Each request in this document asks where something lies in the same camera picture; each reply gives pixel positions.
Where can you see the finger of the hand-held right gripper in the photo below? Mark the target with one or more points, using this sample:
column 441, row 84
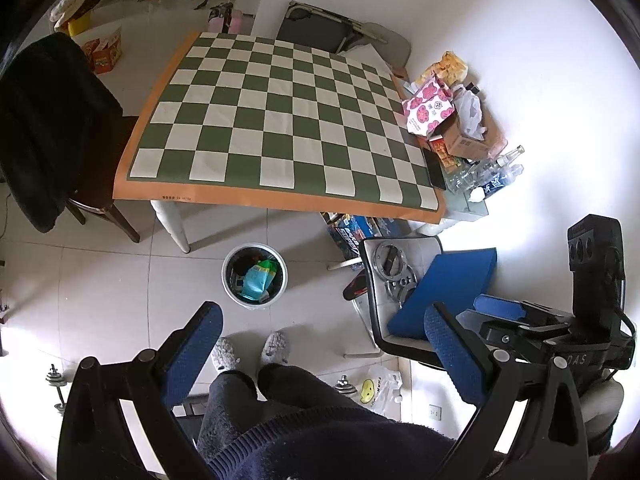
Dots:
column 505, row 332
column 495, row 306

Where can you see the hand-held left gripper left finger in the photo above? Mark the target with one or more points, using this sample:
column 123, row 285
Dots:
column 192, row 352

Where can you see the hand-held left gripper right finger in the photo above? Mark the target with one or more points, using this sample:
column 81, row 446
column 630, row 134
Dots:
column 450, row 357

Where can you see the white round trash bin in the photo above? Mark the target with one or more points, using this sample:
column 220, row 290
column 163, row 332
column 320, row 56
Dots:
column 231, row 296

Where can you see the teal and green packet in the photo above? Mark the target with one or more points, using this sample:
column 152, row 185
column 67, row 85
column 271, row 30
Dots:
column 256, row 280

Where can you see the person's right forearm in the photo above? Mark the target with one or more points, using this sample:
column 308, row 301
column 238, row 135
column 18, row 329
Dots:
column 600, row 410

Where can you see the grey fluffy left slipper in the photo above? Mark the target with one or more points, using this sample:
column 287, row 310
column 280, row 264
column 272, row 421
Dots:
column 225, row 355

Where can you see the grey fluffy slipper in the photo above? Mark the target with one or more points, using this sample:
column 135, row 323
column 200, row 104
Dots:
column 275, row 347
column 225, row 355

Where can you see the white floor socket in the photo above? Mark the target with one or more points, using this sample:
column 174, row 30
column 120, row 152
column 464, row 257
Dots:
column 434, row 411

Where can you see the blue cushion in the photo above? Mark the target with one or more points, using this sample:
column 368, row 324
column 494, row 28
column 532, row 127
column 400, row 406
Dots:
column 440, row 290

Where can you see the person's left leg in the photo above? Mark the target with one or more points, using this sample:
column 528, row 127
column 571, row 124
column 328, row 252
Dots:
column 225, row 410

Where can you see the person's leg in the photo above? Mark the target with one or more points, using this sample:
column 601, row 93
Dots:
column 300, row 390
column 225, row 410

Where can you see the white plastic bag yellow face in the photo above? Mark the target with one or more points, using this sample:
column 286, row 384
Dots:
column 377, row 390

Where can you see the grey fluffy right slipper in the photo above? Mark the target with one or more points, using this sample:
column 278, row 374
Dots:
column 275, row 347

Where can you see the black bin liner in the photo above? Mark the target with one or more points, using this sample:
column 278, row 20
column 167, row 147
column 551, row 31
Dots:
column 233, row 272

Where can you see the glass side table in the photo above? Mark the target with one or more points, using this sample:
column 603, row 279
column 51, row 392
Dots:
column 470, row 208

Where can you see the person's right leg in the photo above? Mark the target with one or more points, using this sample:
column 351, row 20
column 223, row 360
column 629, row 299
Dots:
column 300, row 390

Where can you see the black and red flip-flop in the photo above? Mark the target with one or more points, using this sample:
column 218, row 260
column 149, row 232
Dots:
column 355, row 285

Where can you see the clear plastic bottle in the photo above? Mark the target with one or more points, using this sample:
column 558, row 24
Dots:
column 492, row 180

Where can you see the small metal dumbbell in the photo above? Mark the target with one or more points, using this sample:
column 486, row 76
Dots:
column 57, row 385

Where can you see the person's navy sweater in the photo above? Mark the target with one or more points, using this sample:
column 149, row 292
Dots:
column 340, row 452

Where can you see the clear glass bottle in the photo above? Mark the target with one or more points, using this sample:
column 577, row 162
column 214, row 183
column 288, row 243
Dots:
column 505, row 157

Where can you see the black phone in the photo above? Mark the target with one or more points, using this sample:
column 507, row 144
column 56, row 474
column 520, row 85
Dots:
column 434, row 169

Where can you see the blue printed cardboard box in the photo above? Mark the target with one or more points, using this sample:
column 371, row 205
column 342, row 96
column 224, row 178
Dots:
column 350, row 230

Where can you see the red and orange box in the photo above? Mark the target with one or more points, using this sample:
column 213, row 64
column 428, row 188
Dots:
column 442, row 152

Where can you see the brown cardboard box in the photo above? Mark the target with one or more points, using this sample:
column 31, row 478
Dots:
column 467, row 146

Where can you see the dark wooden chair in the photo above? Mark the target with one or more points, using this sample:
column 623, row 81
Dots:
column 105, row 215

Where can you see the white crumpled plastic bag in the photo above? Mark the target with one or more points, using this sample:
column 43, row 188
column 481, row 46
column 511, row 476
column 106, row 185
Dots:
column 470, row 110

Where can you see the pink flowered tissue pack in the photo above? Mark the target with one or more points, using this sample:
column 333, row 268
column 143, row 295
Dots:
column 430, row 107

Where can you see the yellow snack packet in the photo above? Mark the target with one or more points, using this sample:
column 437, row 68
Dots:
column 450, row 67

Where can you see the green checkered table mat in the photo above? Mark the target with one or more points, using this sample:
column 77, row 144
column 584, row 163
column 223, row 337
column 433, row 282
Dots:
column 250, row 110

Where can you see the black cloth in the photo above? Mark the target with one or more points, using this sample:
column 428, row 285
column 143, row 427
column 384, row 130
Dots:
column 50, row 125

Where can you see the grey folding chair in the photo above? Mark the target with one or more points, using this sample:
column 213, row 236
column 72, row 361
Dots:
column 387, row 42

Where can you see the orange printed carton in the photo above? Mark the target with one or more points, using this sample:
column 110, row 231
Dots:
column 105, row 52

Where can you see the pink suitcase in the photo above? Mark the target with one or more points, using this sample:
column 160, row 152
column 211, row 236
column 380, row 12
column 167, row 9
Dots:
column 227, row 17

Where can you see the yellow container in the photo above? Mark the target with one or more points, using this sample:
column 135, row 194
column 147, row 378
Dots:
column 77, row 26

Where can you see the cream bag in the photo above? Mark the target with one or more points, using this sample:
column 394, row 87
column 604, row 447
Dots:
column 75, row 2

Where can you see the black metal frame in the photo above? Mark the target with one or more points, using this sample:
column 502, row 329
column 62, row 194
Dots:
column 189, row 405

